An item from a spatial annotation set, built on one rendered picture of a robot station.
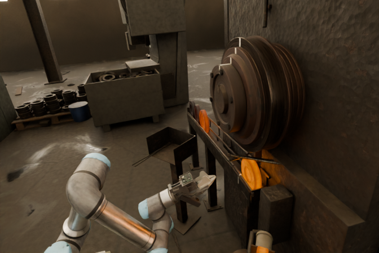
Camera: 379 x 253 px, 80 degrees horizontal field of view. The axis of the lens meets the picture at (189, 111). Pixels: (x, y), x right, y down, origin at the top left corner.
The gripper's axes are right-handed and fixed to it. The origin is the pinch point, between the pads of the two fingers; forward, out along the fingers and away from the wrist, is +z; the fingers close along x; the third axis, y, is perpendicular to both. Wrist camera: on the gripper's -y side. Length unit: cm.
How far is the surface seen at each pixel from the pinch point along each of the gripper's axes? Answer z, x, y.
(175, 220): -39, 50, -65
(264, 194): 14.2, -20.0, 0.2
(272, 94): 28, -20, 37
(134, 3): 12, 258, 93
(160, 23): 33, 263, 57
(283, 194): 20.3, -23.0, -1.3
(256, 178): 16.8, -7.9, -3.6
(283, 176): 24.8, -16.6, -0.2
